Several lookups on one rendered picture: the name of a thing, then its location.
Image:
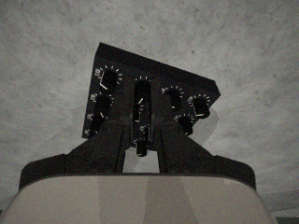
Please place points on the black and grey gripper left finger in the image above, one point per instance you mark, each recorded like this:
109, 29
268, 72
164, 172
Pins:
102, 153

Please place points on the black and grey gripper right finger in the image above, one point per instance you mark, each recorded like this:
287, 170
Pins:
177, 152

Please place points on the black knob box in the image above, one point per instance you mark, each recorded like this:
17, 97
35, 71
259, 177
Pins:
191, 95

